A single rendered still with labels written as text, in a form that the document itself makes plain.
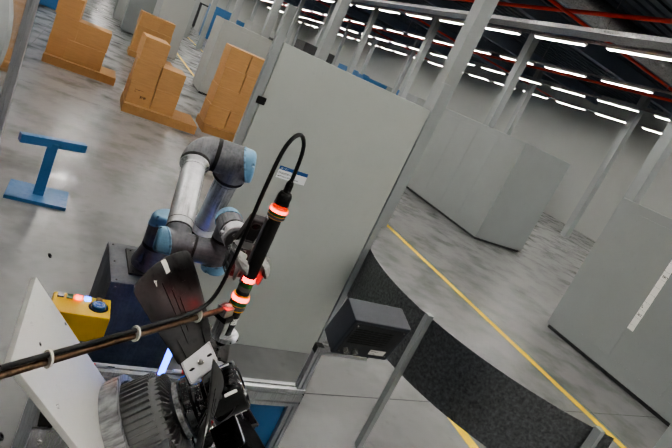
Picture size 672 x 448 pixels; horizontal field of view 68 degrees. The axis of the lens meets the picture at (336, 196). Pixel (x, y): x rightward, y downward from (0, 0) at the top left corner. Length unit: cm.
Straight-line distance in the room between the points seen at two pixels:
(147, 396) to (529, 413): 211
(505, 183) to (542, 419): 822
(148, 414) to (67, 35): 942
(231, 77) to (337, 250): 621
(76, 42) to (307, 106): 768
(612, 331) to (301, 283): 473
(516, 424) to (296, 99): 214
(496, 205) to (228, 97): 583
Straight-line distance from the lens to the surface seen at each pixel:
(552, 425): 295
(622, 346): 725
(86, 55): 1037
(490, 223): 1104
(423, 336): 302
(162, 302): 118
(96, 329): 165
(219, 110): 939
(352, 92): 313
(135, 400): 126
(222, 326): 126
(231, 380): 124
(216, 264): 147
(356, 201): 338
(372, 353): 201
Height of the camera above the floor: 199
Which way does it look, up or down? 13 degrees down
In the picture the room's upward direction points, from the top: 25 degrees clockwise
